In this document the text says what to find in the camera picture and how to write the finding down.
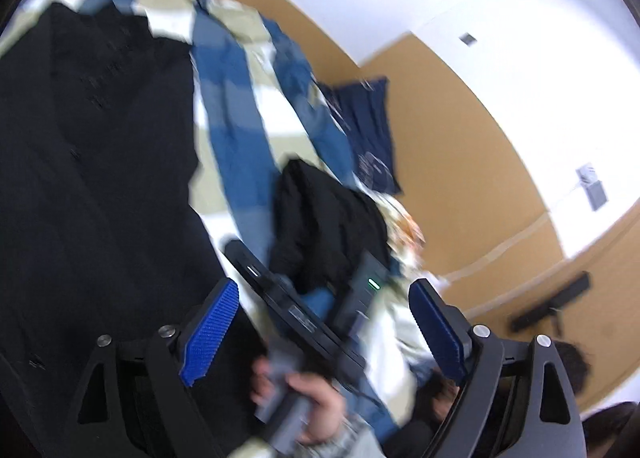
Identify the person's right hand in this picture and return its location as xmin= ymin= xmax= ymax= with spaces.
xmin=250 ymin=356 xmax=346 ymax=445

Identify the printed tote bag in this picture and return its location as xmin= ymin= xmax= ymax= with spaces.
xmin=378 ymin=194 xmax=425 ymax=273

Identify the black bar on floor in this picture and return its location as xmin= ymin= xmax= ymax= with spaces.
xmin=508 ymin=272 xmax=591 ymax=338

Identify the black fleece jacket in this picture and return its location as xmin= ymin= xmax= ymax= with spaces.
xmin=0 ymin=0 xmax=271 ymax=458

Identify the grey wall switch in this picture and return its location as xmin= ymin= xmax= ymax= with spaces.
xmin=460 ymin=33 xmax=476 ymax=46

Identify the wall socket plate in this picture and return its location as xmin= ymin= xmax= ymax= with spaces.
xmin=577 ymin=166 xmax=608 ymax=211

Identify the dark navy pillow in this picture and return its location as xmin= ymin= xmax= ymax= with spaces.
xmin=319 ymin=77 xmax=401 ymax=196

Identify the blue beige checkered duvet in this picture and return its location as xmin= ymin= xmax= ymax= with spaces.
xmin=1 ymin=0 xmax=434 ymax=440

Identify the black garment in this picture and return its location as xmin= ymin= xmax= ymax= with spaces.
xmin=269 ymin=158 xmax=390 ymax=294

